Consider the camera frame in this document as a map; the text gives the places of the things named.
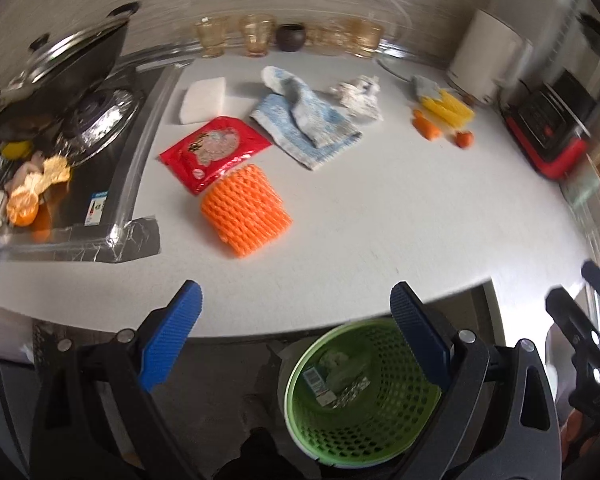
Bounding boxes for white foam sponge block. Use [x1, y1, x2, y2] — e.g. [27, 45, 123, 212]
[178, 77, 226, 125]

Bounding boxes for amber ribbed glass cup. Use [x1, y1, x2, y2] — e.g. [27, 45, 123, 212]
[239, 14, 276, 58]

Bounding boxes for white paper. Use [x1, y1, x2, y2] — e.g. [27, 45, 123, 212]
[329, 75, 384, 120]

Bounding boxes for red snack packet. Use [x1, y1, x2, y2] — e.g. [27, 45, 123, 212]
[159, 116, 272, 195]

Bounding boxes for gas stove top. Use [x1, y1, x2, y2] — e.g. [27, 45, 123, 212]
[0, 61, 186, 263]

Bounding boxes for green perforated trash basket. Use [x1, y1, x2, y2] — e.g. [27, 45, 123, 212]
[283, 318, 441, 469]

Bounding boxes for small orange fruit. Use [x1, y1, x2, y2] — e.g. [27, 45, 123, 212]
[454, 131, 475, 150]

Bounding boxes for black wok with glass lid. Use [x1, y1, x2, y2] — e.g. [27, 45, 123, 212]
[0, 1, 140, 142]

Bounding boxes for orange peel piece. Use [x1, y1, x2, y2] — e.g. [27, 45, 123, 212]
[412, 110, 442, 141]

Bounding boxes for orange peels on stove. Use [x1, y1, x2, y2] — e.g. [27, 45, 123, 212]
[6, 154, 71, 228]

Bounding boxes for yellow lemon piece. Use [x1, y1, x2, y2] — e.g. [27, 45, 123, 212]
[0, 141, 34, 160]

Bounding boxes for amber glass teapot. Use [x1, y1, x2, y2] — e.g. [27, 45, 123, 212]
[306, 23, 349, 56]

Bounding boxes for red black blender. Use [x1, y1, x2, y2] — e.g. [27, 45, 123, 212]
[505, 12, 600, 181]

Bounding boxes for amber glass cup right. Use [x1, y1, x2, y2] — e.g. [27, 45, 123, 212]
[348, 18, 384, 58]

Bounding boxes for dark brown clay cup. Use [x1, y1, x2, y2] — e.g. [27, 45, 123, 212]
[275, 23, 306, 52]

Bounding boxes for person's right hand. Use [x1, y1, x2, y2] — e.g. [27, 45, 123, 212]
[560, 410, 600, 479]

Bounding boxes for orange foam fruit net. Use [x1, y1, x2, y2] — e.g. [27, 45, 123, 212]
[200, 164, 292, 258]

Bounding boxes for grey crumpled wrapper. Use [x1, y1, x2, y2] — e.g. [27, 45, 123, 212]
[411, 75, 440, 101]

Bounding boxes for blue white towel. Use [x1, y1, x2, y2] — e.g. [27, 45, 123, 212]
[250, 66, 362, 170]

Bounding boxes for white power cable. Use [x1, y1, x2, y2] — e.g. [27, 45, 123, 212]
[369, 0, 449, 84]

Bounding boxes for white electric kettle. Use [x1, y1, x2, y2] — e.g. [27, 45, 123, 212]
[446, 10, 533, 105]

